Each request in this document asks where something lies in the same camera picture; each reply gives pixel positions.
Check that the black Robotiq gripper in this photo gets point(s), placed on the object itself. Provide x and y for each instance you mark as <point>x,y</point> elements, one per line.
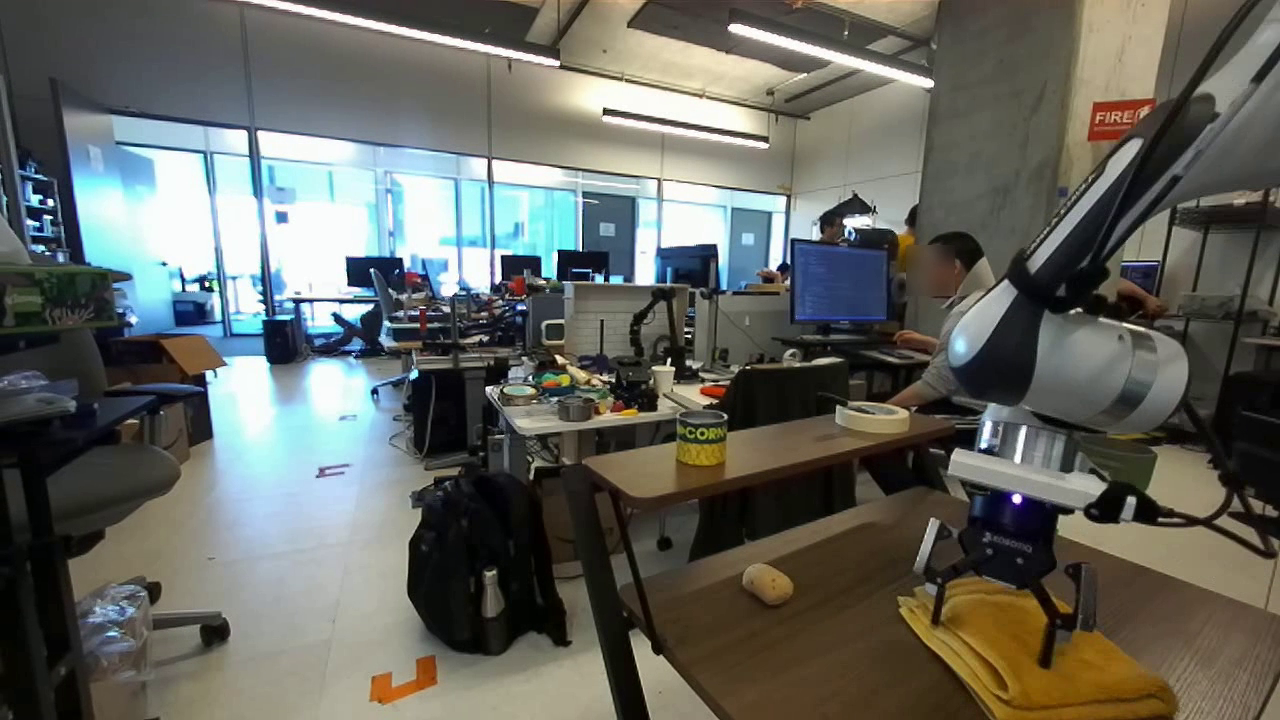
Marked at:
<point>1009,543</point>

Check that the yellow terry towel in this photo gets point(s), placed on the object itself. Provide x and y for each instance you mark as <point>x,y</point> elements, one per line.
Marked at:
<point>1105,680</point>

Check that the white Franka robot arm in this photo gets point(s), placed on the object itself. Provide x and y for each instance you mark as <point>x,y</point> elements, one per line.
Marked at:
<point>1105,375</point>

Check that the small black robot arm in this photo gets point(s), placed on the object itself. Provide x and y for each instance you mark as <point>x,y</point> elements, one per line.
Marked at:
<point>660,312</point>

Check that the green plastic basket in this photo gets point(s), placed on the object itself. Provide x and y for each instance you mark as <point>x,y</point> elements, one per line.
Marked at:
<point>1125,466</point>

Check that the white tape roll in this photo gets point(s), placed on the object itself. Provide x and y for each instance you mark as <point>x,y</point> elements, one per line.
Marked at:
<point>875,419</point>

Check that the cream egg toy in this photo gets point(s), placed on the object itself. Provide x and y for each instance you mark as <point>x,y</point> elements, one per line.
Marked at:
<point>765,585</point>

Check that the brown wooden side table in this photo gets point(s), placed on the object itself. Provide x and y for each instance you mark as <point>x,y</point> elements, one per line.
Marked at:
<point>784,453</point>

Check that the black cabinet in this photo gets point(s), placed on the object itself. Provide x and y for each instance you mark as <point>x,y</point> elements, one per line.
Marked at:
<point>1262,424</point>

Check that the yellow labelled tin can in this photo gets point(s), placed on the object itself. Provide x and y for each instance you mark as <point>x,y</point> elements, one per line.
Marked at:
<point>702,443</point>

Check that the large blue screen monitor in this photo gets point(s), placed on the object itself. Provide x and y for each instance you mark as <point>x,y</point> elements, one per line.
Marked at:
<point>843,285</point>

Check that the black metal shelf rack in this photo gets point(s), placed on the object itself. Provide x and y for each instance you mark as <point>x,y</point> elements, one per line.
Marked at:
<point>1254,332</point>

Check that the black lamp shade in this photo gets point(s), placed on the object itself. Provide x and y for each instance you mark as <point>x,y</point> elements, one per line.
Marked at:
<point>847,202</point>

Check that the black computer monitor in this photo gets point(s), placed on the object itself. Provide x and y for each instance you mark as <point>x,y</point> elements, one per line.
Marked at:
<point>374,275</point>
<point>583,265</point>
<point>520,265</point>
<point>684,265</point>

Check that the white cluttered desk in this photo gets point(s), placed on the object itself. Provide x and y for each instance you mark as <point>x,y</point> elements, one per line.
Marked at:
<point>574,419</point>

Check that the red fire sign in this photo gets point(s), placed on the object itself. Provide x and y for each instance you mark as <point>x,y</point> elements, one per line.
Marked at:
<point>1122,121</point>

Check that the black backpack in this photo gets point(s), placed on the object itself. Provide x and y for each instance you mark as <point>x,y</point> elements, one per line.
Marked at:
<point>480,562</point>

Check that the long ceiling light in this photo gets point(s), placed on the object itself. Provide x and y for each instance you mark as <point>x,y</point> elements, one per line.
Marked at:
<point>824,54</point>
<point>401,31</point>
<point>682,129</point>

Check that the black waste bin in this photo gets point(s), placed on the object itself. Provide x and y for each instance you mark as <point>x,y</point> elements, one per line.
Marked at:
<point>283,340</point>

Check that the open cardboard box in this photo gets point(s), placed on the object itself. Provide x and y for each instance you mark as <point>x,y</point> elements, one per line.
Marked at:
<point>175,356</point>

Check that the clear plastic bottles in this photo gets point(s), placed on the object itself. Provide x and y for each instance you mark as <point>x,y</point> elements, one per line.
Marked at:
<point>114,643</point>

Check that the grey office chair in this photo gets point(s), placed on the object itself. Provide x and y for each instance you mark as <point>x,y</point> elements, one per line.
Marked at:
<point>93,484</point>

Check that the black desk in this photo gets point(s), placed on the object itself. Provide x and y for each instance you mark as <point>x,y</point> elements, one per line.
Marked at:
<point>81,423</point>

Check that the green crate stack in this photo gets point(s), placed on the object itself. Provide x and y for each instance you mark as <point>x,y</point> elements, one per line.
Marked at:
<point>55,295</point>

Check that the black desk pedestal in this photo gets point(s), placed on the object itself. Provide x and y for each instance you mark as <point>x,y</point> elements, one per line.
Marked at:
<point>447,406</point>

